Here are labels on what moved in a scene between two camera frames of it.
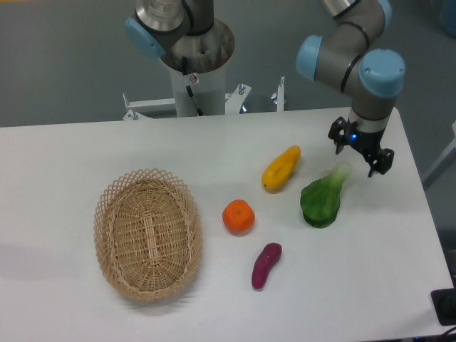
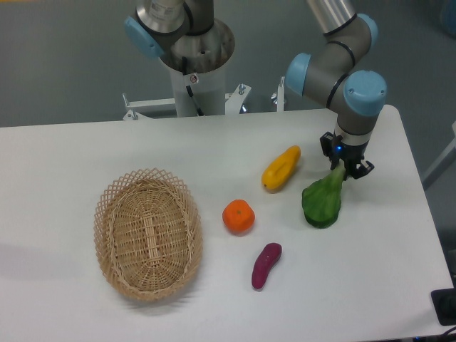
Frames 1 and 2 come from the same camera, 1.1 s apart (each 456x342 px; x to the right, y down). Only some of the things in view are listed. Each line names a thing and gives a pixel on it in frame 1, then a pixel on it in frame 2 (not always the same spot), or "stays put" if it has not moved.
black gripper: (368, 142) to (350, 154)
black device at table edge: (444, 304) stays put
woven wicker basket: (148, 234) stays put
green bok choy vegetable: (320, 199) stays put
